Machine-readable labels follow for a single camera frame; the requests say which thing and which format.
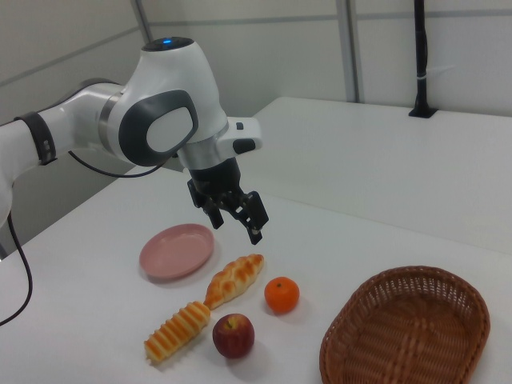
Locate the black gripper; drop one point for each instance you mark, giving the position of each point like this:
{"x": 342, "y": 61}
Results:
{"x": 214, "y": 178}

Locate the braided toy bread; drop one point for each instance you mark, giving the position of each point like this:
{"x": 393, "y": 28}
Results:
{"x": 234, "y": 280}

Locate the orange toy mandarin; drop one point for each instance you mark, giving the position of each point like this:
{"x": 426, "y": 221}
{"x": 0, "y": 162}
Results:
{"x": 282, "y": 295}

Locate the red toy apple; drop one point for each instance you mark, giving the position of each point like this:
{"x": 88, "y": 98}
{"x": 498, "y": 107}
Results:
{"x": 233, "y": 337}

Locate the ridged toy bread roll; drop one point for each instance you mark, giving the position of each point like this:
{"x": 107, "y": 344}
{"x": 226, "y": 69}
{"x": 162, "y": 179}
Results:
{"x": 178, "y": 332}

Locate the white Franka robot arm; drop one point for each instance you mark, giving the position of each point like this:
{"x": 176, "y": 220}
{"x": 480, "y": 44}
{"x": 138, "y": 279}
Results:
{"x": 168, "y": 92}

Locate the pink plate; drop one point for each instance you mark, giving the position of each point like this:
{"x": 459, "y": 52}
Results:
{"x": 176, "y": 250}

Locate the brown woven basket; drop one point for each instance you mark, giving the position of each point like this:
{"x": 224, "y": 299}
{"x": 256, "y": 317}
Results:
{"x": 404, "y": 336}

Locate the black pole with base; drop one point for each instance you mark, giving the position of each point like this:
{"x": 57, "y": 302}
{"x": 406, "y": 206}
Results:
{"x": 421, "y": 52}

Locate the grey upright partition post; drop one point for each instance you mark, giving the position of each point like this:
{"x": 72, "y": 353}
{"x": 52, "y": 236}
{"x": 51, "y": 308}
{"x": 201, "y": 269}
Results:
{"x": 352, "y": 48}

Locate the grey slanted partition post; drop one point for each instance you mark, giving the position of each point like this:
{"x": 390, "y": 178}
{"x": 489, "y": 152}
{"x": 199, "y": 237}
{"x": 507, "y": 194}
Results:
{"x": 138, "y": 16}

